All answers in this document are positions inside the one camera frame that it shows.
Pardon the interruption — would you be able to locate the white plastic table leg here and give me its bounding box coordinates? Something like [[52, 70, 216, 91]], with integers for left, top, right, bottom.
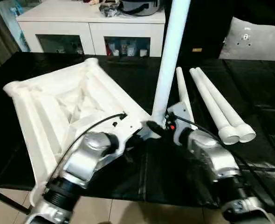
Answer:
[[189, 68, 241, 145], [175, 67, 197, 126], [195, 67, 257, 143], [150, 0, 192, 130]]

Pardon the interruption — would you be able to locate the white plastic table top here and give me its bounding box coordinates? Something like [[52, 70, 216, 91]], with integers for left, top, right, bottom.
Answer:
[[2, 57, 165, 208]]

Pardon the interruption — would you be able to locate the black work mat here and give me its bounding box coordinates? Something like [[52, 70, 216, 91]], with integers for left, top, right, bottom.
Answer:
[[0, 50, 275, 208]]

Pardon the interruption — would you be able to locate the black cabinet with gold label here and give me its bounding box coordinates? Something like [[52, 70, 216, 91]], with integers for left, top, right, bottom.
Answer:
[[165, 0, 231, 59]]

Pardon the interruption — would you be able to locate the white cabinet with glass doors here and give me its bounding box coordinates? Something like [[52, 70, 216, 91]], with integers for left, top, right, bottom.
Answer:
[[15, 0, 167, 57]]

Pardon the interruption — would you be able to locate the dark grey helmet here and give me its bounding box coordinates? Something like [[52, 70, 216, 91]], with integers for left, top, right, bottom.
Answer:
[[119, 0, 164, 17]]

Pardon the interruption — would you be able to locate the dark clutter pile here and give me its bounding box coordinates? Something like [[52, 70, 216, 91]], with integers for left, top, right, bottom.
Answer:
[[99, 2, 122, 17]]

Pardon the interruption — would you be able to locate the black stand foot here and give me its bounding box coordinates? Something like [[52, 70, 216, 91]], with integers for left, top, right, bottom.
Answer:
[[0, 187, 32, 216]]

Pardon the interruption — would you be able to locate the brown curtain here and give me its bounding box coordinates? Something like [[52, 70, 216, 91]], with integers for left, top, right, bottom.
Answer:
[[0, 0, 21, 66]]

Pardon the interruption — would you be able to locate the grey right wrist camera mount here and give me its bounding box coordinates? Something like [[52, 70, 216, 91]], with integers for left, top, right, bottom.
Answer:
[[167, 103, 195, 140]]

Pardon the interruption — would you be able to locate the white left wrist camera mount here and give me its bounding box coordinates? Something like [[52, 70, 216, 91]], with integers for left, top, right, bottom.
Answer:
[[107, 113, 144, 157]]

